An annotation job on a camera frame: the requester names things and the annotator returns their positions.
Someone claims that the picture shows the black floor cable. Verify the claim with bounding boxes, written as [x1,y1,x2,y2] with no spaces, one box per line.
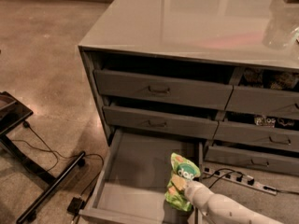
[11,120,106,198]

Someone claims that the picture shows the snacks in middle right drawer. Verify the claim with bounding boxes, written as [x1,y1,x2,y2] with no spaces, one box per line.
[254,116,297,129]

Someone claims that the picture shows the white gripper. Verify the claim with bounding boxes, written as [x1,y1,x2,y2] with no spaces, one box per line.
[171,175,212,211]

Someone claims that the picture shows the black power adapter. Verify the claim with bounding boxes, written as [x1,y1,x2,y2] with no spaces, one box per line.
[67,197,85,215]

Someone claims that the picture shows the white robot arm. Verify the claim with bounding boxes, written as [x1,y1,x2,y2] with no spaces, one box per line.
[171,175,283,224]

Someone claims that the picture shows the middle left grey drawer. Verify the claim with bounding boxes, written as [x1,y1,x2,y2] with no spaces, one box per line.
[103,105,218,139]

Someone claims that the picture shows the top right grey drawer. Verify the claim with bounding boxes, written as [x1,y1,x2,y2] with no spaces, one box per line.
[226,86,299,119]

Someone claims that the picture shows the grey drawer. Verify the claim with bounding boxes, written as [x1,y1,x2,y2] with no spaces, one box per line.
[226,86,299,119]
[103,105,218,139]
[205,146,299,175]
[93,69,233,110]
[214,121,299,152]

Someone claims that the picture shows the grey drawer cabinet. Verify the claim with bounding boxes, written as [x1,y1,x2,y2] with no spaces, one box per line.
[78,0,299,147]

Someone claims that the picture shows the white power strip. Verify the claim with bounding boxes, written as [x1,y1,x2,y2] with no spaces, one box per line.
[203,167,278,195]

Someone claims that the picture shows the open bottom left drawer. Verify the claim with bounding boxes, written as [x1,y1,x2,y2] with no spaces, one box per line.
[80,129,200,224]

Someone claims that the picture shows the bottom right grey drawer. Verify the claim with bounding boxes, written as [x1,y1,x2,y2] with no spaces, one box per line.
[205,146,299,175]

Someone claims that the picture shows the top left grey drawer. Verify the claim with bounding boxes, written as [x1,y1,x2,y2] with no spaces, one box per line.
[93,69,233,110]

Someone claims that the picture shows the middle right grey drawer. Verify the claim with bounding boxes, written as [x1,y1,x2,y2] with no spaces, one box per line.
[214,121,299,152]

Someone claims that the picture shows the green rice chip bag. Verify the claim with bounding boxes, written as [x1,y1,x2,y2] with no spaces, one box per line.
[164,153,201,212]

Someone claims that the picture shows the black rolling stand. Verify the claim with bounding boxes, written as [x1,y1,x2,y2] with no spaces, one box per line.
[0,91,87,224]

